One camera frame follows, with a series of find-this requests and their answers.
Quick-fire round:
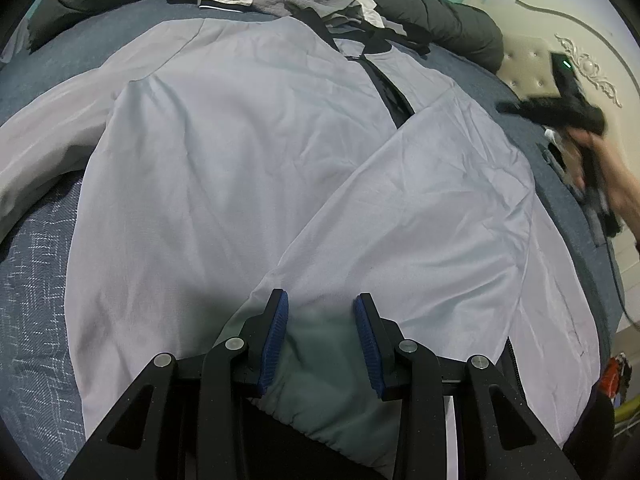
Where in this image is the light grey jacket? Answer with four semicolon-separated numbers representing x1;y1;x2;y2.
0;12;602;480

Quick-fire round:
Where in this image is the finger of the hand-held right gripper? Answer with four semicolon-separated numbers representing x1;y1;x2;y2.
495;98;547;124

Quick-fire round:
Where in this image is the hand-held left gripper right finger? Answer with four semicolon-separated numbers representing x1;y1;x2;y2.
352;292;581;480

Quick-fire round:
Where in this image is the person's right hand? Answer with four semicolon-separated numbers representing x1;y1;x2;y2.
566;129;627;214

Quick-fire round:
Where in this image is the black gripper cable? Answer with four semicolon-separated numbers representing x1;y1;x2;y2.
599;227;640;333

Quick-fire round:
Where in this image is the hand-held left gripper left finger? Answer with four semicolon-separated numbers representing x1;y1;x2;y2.
62;288;291;480

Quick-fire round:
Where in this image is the cream headboard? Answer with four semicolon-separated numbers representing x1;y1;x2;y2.
462;0;640;322

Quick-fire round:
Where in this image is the orange item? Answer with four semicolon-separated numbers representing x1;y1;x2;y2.
600;355;632;401

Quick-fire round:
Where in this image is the person's right forearm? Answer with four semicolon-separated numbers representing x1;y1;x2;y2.
614;144;640;235

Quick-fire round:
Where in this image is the dark grey duvet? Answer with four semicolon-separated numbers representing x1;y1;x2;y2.
27;0;504;72

